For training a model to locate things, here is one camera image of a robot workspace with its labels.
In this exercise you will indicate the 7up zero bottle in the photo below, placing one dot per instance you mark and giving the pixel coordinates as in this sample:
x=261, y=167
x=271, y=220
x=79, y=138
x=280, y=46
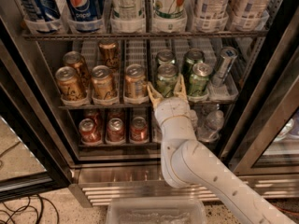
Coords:
x=169, y=9

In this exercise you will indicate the blue bottle far left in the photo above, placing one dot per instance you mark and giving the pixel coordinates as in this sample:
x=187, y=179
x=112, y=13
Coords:
x=44, y=14

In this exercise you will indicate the fridge glass door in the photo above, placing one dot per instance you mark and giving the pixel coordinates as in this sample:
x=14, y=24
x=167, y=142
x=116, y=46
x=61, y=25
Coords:
x=29, y=161
x=262, y=145

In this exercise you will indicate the gold can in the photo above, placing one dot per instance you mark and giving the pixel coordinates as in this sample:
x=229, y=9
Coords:
x=70, y=84
x=77, y=61

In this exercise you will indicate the gold can rear left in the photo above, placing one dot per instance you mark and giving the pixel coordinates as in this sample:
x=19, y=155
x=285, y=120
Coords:
x=77, y=61

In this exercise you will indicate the red can rear left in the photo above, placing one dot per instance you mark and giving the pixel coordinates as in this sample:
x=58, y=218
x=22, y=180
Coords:
x=95, y=115

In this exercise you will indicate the white bottle far right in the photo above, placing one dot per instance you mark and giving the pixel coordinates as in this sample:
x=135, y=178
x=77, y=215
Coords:
x=249, y=2

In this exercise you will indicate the gold can front left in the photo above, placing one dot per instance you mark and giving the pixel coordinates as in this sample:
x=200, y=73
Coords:
x=70, y=84

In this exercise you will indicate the fridge right glass door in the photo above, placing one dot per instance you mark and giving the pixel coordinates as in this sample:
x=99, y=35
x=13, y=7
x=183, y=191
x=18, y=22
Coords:
x=262, y=145

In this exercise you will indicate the red can rear middle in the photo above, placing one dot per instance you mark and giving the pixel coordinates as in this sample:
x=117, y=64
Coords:
x=116, y=113

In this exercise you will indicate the water bottle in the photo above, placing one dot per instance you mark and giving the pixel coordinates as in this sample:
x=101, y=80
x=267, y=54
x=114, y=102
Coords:
x=157, y=134
x=194, y=119
x=209, y=130

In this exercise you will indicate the white label bottle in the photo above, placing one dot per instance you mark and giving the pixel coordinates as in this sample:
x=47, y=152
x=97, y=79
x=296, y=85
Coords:
x=127, y=10

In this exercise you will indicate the water bottle left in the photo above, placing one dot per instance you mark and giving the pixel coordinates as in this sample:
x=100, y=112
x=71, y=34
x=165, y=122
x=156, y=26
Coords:
x=157, y=134

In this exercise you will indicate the green can lane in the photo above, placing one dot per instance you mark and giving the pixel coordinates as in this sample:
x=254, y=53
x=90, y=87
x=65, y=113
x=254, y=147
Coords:
x=165, y=56
x=191, y=57
x=198, y=79

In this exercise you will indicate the clear plastic bin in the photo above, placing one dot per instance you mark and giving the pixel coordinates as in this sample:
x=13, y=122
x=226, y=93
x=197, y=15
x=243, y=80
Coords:
x=156, y=210

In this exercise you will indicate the red can front right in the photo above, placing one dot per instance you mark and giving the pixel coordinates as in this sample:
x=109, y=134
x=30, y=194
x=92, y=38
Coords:
x=139, y=129

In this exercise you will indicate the red can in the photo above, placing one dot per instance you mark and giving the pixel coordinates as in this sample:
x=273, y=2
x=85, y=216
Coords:
x=139, y=129
x=115, y=130
x=116, y=113
x=89, y=131
x=95, y=115

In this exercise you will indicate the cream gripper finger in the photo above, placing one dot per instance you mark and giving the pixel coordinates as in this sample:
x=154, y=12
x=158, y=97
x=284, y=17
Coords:
x=180, y=89
x=154, y=96

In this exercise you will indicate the front green can right lane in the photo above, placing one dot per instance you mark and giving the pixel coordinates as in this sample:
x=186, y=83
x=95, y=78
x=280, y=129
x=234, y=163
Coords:
x=198, y=79

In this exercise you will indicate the red can front left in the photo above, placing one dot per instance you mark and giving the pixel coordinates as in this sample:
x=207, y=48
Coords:
x=89, y=131

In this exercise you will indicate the fridge left glass door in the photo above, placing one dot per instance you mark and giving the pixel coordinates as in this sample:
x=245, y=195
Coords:
x=29, y=161

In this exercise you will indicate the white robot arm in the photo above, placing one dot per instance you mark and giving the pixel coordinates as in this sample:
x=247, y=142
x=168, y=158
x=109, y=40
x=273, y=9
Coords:
x=186, y=161

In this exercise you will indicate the top wire shelf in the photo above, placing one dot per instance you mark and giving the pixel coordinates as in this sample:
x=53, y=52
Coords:
x=142, y=36

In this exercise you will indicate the steel fridge bottom grille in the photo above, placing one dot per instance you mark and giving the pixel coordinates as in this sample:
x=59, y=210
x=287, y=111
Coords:
x=99, y=184

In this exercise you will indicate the water bottle right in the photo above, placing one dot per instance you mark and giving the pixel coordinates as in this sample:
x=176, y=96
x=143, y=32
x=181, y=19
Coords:
x=209, y=130

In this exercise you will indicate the blue Pepsi bottle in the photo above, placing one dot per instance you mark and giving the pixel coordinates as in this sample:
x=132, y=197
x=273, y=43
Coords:
x=86, y=15

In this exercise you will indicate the silver slim can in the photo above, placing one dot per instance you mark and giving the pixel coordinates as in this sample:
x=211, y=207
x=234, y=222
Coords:
x=224, y=63

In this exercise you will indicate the rear green can left lane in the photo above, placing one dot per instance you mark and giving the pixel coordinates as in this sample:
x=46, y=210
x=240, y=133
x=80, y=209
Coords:
x=165, y=56

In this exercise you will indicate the green can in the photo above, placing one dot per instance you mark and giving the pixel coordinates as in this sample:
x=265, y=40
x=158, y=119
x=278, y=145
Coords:
x=167, y=76

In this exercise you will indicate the rear green can right lane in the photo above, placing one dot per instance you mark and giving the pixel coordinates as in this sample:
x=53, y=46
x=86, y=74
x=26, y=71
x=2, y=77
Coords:
x=191, y=57

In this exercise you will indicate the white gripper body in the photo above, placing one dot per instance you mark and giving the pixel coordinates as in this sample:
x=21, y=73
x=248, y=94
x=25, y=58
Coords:
x=172, y=108

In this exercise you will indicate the water bottle middle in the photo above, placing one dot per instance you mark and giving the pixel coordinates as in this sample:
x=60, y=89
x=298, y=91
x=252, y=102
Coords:
x=194, y=119

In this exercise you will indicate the red can front middle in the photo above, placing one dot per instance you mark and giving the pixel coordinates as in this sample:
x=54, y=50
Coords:
x=115, y=130

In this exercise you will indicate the gold can lane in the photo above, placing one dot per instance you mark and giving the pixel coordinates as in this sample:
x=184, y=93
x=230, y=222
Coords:
x=135, y=81
x=103, y=82
x=110, y=53

